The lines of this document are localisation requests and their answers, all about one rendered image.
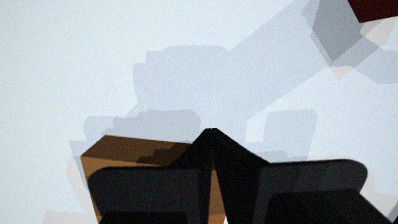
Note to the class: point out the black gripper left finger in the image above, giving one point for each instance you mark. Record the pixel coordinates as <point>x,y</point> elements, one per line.
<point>182,186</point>

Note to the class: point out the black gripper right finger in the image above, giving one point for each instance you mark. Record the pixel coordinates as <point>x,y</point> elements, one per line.
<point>247,181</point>

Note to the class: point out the red square block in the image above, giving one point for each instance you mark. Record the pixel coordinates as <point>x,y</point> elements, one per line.
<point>370,10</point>

